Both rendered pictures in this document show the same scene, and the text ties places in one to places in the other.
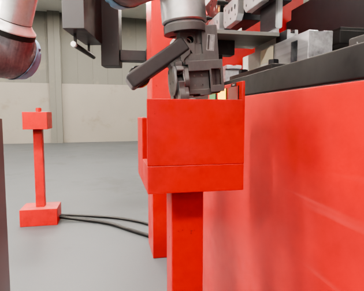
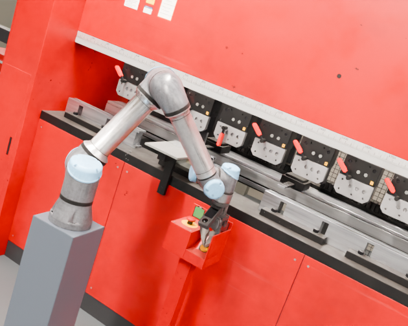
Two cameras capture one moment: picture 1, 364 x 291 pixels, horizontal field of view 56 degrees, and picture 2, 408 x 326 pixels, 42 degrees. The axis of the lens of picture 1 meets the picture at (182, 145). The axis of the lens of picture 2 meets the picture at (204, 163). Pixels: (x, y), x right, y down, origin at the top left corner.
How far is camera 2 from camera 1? 1.93 m
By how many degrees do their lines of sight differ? 53
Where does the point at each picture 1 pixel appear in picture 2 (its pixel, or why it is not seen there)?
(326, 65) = (260, 224)
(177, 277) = (181, 295)
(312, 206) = (239, 266)
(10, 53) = not seen: hidden behind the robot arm
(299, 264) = (225, 283)
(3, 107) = not seen: outside the picture
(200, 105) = (222, 235)
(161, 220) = (4, 223)
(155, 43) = (43, 58)
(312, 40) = not seen: hidden behind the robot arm
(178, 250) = (185, 284)
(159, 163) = (207, 258)
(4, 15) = (106, 152)
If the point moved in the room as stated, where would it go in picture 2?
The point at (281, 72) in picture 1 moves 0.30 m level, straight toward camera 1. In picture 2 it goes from (233, 209) to (276, 244)
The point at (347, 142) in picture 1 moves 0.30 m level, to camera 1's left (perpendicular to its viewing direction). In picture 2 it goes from (261, 252) to (219, 261)
